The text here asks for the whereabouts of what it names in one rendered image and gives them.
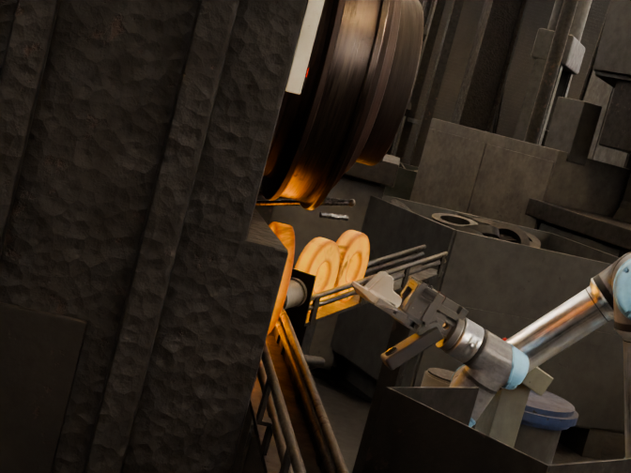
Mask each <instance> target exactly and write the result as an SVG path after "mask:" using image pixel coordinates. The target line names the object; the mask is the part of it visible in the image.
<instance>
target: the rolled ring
mask: <svg viewBox="0 0 631 473"><path fill-rule="evenodd" d="M269 227H270V229H271V230H272V231H273V232H274V234H275V235H276V236H277V237H278V238H279V239H280V240H281V242H282V243H283V244H284V245H285V247H286V248H287V249H288V256H287V260H286V264H285V271H284V274H283V278H282V281H281V285H280V289H279V292H278V296H277V299H276V303H275V307H274V311H273V314H272V318H271V321H270V325H269V331H268V334H270V333H271V331H272V330H273V328H274V327H275V325H276V323H277V321H278V318H279V316H280V314H281V311H282V308H283V306H284V303H285V297H286V294H287V290H288V286H289V283H290V278H291V273H292V267H293V262H294V254H295V233H294V229H293V227H292V226H291V225H288V224H284V223H280V222H276V221H273V222H272V223H271V224H270V225H269Z"/></svg>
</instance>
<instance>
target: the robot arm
mask: <svg viewBox="0 0 631 473"><path fill-rule="evenodd" d="M351 285H352V286H353V288H354V290H355V292H356V293H357V294H358V295H359V296H361V297H362V298H365V299H366V300H368V301H369V302H371V303H372V304H374V305H376V306H377V307H379V308H380V309H381V310H382V311H384V312H386V313H388V314H389V315H391V316H392V317H393V318H394V319H395V320H396V321H398V322H399V323H401V324H402V325H404V326H406V327H407V328H410V329H412V330H413V331H415V332H416V333H414V334H413V335H411V336H409V337H408V338H406V339H405V340H404V341H402V342H401V343H399V344H397V345H395V346H394V347H391V348H389V349H388V350H387V351H386V352H384V353H382V354H381V356H380V357H381V359H382V361H383V362H384V364H385V365H386V366H387V367H388V368H389V369H390V370H394V369H395V368H397V367H399V366H401V365H402V364H403V363H405V362H407V361H408V360H410V359H412V358H414V357H415V356H417V355H418V354H420V353H422V352H423V351H424V350H426V349H427V348H429V347H430V346H432V345H434V344H436V346H437V347H438V348H440V349H441V350H443V351H444V352H445V353H446V354H448V355H449V356H451V357H453V358H455V359H457V360H459V361H460V362H462V363H464V365H462V366H461V367H459V368H458V369H457V370H456V371H455V372H454V374H453V376H452V379H451V384H450V386H449V387H457V388H479V391H478V394H477V398H476V401H475V405H474V407H473V411H472V414H471V418H470V421H469V427H472V426H473V425H475V424H476V421H477V419H479V417H480V416H481V414H482V413H483V411H484V410H485V408H486V407H487V405H488V404H489V403H490V401H491V400H492V398H493V397H494V396H495V394H496V393H497V392H498V391H500V390H501V389H515V388H516V387H517V385H520V384H521V383H522V381H523V380H524V378H525V377H526V375H527V373H528V372H530V371H531V370H533V369H534V368H536V367H537V366H539V365H541V364H542V363H544V362H545V361H547V360H549V359H551V358H552V357H554V356H555V355H557V354H559V353H560V352H561V351H562V350H564V349H565V348H567V347H569V346H570V345H572V344H573V343H576V342H577V341H579V340H580V339H582V338H583V337H585V336H587V335H588V334H590V333H591V332H593V331H594V330H596V329H598V328H600V327H601V326H603V325H605V324H606V323H607V322H608V321H610V320H614V329H615V330H616V331H617V332H618V333H619V334H620V335H621V336H622V338H623V388H624V435H625V457H624V459H625V458H631V252H628V253H626V254H624V255H623V256H622V257H620V258H619V259H618V260H617V261H615V262H614V263H613V264H612V265H610V266H609V267H607V268H606V269H605V270H603V271H602V272H600V273H599V274H597V275H596V276H594V277H593V278H591V283H590V286H589V287H588V288H586V289H584V290H583V291H581V292H580V293H578V294H577V295H575V296H574V297H572V298H570V299H568V300H567V301H565V302H564V303H563V304H562V305H560V306H559V307H557V308H555V309H554V310H552V311H551V312H549V313H547V314H546V315H544V316H543V317H541V318H539V319H538V320H536V321H535V322H533V323H532V324H530V325H529V326H527V327H525V328H523V329H522V330H520V331H519V332H518V333H517V334H515V335H514V336H512V337H510V338H509V339H507V340H506V341H504V340H503V339H501V338H499V337H498V336H496V335H494V334H493V333H491V332H489V331H487V330H486V329H484V328H482V327H480V326H479V325H477V324H475V323H474V322H472V321H470V320H469V319H468V318H466V315H467V314H468V312H469V311H467V310H466V309H465V308H463V307H462V306H460V305H458V304H457V303H455V302H453V301H452V300H450V299H448V298H447V297H446V296H445V295H444V294H443V293H441V292H440V291H436V290H435V289H434V288H433V286H431V285H430V286H428V284H426V283H424V282H421V281H420V280H417V279H415V278H414V277H412V276H411V277H410V279H409V281H408V283H407V284H406V286H405V288H404V289H403V291H402V292H401V297H400V296H399V295H397V294H396V293H395V292H394V291H393V277H392V276H391V275H389V274H388V273H387V272H385V271H380V272H379V273H378V274H377V275H376V276H375V277H374V278H373V279H372V280H371V281H370V282H369V283H368V284H366V285H365V286H361V285H360V284H358V283H356V282H353V281H352V283H351ZM440 293H441V294H440ZM388 300H389V301H388ZM394 304H395V305H394Z"/></svg>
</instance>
